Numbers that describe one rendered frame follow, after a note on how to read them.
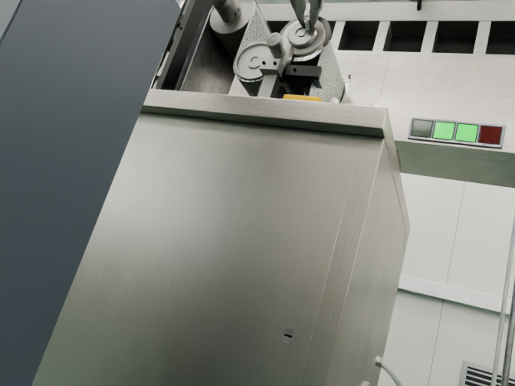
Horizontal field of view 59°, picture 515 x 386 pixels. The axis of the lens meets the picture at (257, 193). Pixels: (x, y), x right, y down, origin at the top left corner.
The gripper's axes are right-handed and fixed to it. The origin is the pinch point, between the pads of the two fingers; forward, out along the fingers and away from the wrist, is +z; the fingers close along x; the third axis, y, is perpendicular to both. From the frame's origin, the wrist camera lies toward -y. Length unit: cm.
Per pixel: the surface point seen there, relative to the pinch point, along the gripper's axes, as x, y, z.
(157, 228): 6, -63, 23
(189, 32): 28.7, -10.8, 0.3
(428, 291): -28, 155, 215
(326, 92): -4.7, 1.5, 18.2
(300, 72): -1.4, -9.2, 9.8
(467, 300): -54, 155, 215
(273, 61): 4.2, -12.2, 6.6
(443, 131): -34, 17, 33
